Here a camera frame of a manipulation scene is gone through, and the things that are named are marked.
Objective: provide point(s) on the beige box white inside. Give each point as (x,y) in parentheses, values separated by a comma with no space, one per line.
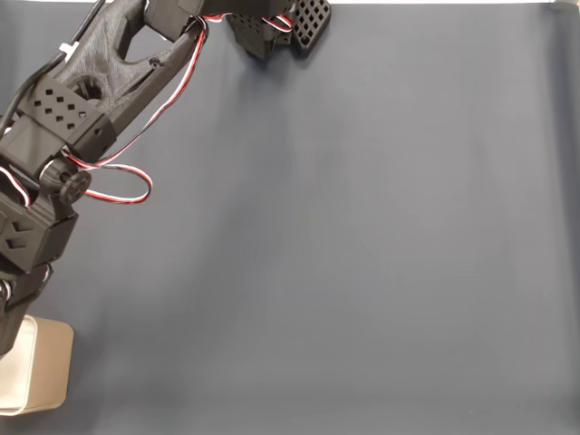
(50,362)

